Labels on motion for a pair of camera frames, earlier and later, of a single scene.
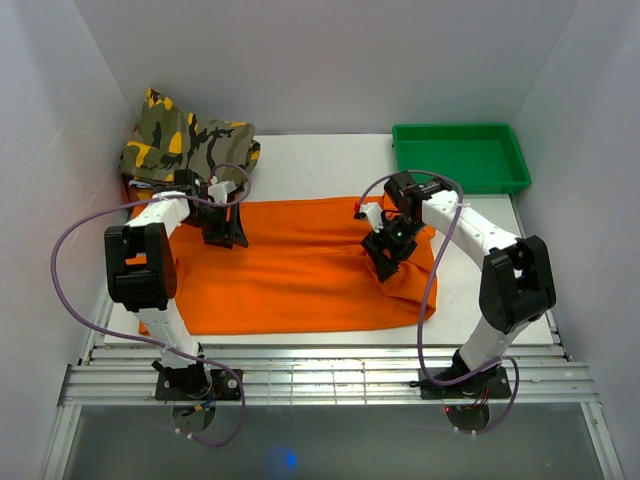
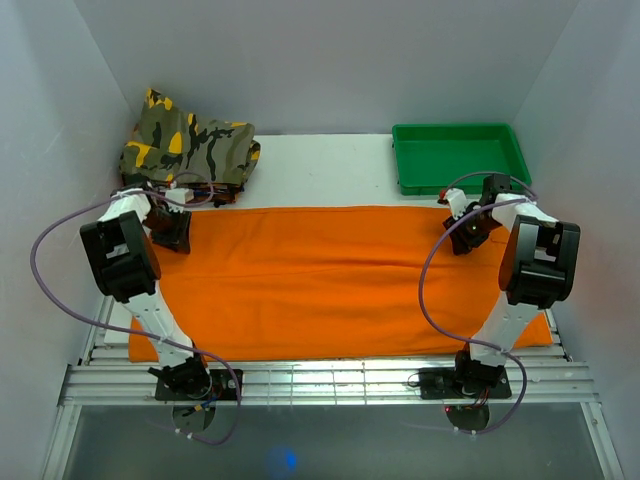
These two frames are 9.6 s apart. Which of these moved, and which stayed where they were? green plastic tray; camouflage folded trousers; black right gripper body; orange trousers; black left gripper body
Moved: black right gripper body; orange trousers; black left gripper body
Stayed: camouflage folded trousers; green plastic tray
